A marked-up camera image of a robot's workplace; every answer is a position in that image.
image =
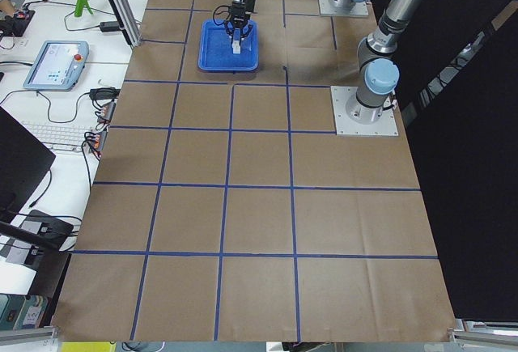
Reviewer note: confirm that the black power adapter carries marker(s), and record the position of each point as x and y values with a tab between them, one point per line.
109	26

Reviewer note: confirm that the white block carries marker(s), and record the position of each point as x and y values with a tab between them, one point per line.
236	49
236	36

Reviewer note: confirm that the aluminium frame post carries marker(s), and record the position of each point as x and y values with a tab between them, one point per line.
126	22

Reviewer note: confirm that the white keyboard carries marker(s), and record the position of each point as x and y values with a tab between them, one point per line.
62	138

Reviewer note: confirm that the blue plastic tray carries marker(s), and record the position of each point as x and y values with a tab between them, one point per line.
216	53

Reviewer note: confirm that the black usb hub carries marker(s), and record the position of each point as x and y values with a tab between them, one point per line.
95	141
105	113

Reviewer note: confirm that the black usb hub upper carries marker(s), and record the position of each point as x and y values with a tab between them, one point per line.
105	113

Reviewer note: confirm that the black monitor stand base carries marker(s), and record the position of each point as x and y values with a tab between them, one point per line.
39	230

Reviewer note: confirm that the black adapter with cables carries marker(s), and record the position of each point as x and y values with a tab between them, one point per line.
104	93

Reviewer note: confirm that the teach pendant with screen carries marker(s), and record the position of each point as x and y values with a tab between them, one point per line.
58	65

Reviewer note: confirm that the brown paper table cover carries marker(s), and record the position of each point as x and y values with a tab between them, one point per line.
226	207

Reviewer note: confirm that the green plastic clamp tool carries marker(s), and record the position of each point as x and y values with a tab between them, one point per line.
80	6

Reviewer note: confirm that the black monitor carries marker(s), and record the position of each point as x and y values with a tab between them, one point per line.
24	163

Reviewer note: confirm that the black usb hub lower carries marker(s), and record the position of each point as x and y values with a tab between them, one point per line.
95	141

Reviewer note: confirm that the black device with red button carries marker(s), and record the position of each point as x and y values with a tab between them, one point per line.
16	26

